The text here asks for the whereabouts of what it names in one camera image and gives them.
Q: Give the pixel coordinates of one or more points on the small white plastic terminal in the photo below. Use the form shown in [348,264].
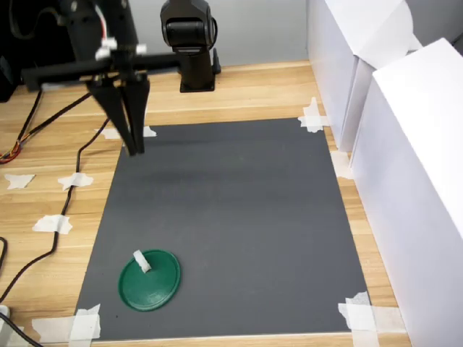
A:
[142,261]

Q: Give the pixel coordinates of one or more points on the round green lid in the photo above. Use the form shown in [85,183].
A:
[155,285]

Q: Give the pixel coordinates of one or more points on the white tape piece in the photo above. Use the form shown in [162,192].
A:
[85,323]
[341,164]
[149,132]
[312,121]
[18,180]
[361,318]
[52,224]
[76,180]

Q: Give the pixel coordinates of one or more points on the dark grey mat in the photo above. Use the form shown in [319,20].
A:
[235,217]

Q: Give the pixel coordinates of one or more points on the white box with folded flap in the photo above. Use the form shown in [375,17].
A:
[336,54]

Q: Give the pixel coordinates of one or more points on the white power strip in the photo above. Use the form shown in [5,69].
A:
[3,314]

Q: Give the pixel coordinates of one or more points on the small grey camera mount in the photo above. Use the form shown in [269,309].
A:
[103,48]

